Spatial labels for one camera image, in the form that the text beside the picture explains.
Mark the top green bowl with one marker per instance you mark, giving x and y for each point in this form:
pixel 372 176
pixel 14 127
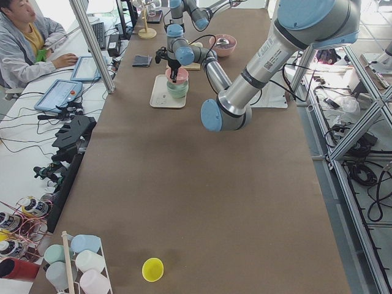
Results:
pixel 177 90

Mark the blue teach pendant far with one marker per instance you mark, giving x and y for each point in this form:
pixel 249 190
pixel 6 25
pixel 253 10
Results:
pixel 85 70

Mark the grey folded cloth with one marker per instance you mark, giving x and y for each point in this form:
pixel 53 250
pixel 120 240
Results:
pixel 142 61

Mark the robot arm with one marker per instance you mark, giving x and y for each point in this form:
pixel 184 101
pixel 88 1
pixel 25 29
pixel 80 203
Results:
pixel 200 16
pixel 298 25

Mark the wooden cup stand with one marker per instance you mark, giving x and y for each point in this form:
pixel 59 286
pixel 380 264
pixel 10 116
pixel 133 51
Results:
pixel 145 32

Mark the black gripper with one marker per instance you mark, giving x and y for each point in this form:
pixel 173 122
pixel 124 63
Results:
pixel 173 65

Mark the small pink bowl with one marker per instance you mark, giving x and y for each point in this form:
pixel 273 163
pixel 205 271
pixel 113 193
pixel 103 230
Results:
pixel 182 76

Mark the yellow cup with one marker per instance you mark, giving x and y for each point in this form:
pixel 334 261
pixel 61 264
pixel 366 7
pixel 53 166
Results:
pixel 152 269

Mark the seated person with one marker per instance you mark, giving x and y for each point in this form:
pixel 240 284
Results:
pixel 23 34

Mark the cup rack with cups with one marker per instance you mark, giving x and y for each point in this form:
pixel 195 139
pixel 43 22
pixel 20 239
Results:
pixel 77 265

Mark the large pink ice bowl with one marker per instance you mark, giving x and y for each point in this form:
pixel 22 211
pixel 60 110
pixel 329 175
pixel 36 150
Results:
pixel 226 50

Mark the metal ice scoop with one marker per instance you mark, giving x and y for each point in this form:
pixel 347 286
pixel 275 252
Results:
pixel 221 42

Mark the cream rabbit tray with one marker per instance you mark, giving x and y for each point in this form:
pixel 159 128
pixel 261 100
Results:
pixel 161 98

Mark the blue teach pendant near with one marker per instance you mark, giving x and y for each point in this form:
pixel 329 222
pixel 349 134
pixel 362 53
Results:
pixel 59 94

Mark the blue teach pendant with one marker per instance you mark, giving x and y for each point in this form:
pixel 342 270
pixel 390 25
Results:
pixel 59 94
pixel 85 70

